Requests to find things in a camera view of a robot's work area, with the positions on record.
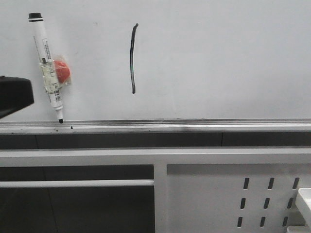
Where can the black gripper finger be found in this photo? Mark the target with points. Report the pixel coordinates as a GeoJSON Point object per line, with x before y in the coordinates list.
{"type": "Point", "coordinates": [15, 94]}

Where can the white whiteboard marker pen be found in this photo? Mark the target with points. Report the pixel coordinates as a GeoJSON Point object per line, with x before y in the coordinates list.
{"type": "Point", "coordinates": [51, 83]}

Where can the red round magnet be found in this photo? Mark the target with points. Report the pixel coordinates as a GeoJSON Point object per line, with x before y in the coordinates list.
{"type": "Point", "coordinates": [62, 70]}

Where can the white whiteboard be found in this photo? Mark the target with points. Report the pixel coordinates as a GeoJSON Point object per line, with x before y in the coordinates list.
{"type": "Point", "coordinates": [154, 59]}

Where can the white plastic bin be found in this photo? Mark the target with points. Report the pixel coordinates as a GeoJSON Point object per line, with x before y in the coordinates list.
{"type": "Point", "coordinates": [303, 203]}

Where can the white metal pegboard frame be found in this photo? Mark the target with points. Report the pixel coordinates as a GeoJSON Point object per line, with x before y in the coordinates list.
{"type": "Point", "coordinates": [209, 190]}

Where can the aluminium whiteboard tray rail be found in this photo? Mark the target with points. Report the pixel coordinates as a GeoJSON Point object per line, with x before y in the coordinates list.
{"type": "Point", "coordinates": [157, 126]}

